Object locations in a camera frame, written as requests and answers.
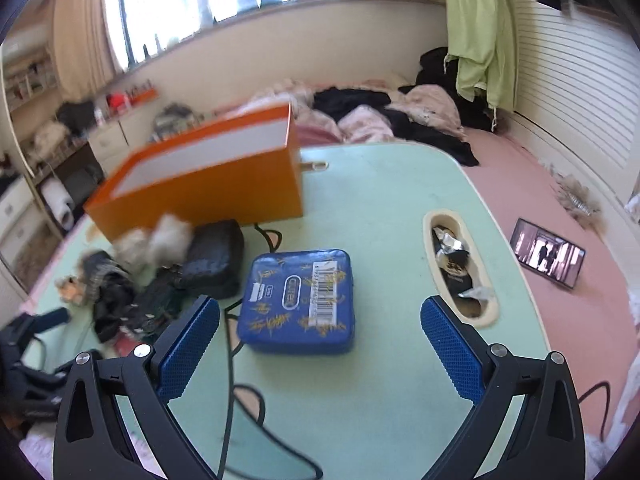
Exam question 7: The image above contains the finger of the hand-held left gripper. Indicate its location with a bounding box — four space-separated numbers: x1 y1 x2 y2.
7 307 71 347

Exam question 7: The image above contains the light green hanging garment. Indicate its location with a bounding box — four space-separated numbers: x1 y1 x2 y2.
444 0 516 133

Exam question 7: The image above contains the white louvered panel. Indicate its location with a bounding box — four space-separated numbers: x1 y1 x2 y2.
500 0 640 211

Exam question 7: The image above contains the pink floral quilt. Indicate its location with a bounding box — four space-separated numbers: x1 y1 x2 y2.
245 79 468 146

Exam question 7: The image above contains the window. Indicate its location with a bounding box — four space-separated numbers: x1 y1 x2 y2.
102 0 348 68

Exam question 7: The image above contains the white wall shelf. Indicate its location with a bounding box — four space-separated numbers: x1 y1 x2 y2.
0 42 61 111

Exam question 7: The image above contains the orange cardboard box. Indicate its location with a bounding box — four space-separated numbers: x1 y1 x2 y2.
82 101 305 242

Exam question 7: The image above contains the smartphone showing video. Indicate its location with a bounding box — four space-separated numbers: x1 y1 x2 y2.
511 218 587 290

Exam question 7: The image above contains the green printed desktop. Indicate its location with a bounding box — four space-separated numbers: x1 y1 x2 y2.
20 141 551 480

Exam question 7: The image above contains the black pouch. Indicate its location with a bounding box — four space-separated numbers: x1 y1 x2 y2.
180 219 246 300

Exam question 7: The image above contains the fluffy grey hair claw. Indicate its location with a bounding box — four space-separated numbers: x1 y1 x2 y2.
542 160 606 233

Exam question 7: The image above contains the blue tin box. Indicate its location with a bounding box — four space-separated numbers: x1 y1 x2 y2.
237 248 357 357

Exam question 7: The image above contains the black plastic bag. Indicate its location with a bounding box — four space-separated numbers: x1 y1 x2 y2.
92 272 138 345

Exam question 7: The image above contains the small brown plush toy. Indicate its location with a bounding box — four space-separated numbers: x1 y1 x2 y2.
55 252 120 307

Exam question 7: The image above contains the black clothing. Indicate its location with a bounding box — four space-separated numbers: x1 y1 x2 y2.
387 107 481 168
314 87 393 123
416 47 451 92

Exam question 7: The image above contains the black printed packet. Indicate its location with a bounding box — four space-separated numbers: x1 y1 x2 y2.
439 249 473 297

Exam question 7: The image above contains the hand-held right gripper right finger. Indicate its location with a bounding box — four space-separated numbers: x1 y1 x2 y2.
420 296 586 480

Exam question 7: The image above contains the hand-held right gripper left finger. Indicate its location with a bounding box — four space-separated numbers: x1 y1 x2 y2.
52 295 221 480

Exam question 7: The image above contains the pink bed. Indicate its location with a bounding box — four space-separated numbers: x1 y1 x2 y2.
0 77 640 461

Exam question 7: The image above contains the silver foil wrapper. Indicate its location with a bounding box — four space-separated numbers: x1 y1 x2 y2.
456 286 497 306
432 227 468 257

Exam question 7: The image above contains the white fluffy pompon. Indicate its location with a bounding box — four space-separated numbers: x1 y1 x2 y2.
150 214 195 263
112 230 153 272

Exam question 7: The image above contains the black cable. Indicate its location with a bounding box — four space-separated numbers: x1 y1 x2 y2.
577 382 613 441

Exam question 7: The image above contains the white drawer cabinet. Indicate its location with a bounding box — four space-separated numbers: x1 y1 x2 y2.
90 120 146 173

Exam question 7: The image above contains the paper towel roll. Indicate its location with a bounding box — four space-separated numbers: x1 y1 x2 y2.
40 177 76 231

